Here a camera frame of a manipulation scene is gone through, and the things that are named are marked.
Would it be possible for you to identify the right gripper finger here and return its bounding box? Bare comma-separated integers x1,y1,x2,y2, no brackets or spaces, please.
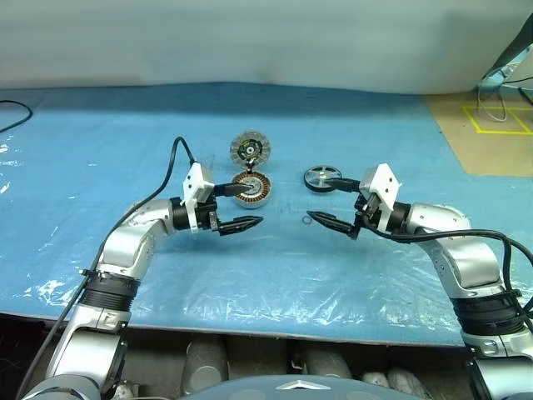
331,177,362,193
306,211,361,239

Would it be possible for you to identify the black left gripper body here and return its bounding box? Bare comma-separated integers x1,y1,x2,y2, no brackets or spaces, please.
196,194,222,235

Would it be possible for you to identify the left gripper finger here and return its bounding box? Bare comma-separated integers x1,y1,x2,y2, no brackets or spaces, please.
214,182,256,199
216,215,266,237

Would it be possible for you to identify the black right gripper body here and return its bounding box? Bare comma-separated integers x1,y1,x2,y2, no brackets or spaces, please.
353,191,383,229

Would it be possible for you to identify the black rotor with silver spokes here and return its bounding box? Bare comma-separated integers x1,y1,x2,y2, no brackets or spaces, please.
302,164,339,195

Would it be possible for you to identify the motor stator with copper windings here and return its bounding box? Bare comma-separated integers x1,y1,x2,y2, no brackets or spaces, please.
231,171,272,208

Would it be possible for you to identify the round finned motor end cover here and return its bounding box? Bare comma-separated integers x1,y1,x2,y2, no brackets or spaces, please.
229,130,271,169

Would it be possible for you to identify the blue plastic table sheet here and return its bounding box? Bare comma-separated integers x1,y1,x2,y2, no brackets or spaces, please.
0,82,533,347

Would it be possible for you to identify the grey rounded cylinder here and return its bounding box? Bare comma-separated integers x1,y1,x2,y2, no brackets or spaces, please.
297,345,355,380
182,337,229,395

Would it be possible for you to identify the grey robot torso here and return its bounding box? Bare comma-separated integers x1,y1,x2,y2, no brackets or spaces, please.
178,372,363,400

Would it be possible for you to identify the white rounded lump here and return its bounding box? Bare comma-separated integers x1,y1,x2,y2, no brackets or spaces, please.
361,366,434,400

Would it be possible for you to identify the dark stand leg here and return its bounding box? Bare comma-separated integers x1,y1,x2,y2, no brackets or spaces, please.
482,12,533,87

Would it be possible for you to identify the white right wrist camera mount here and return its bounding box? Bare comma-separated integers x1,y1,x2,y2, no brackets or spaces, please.
358,163,404,230

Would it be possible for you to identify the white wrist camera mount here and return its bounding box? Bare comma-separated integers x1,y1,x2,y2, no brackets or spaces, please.
182,162,217,233
358,163,404,230

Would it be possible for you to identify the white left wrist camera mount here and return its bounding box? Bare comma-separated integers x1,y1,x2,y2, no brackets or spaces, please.
182,162,217,233

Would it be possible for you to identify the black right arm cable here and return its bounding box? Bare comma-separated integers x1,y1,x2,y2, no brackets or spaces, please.
360,216,533,330

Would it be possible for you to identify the thin white cable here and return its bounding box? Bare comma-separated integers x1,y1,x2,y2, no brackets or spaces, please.
477,77,509,123

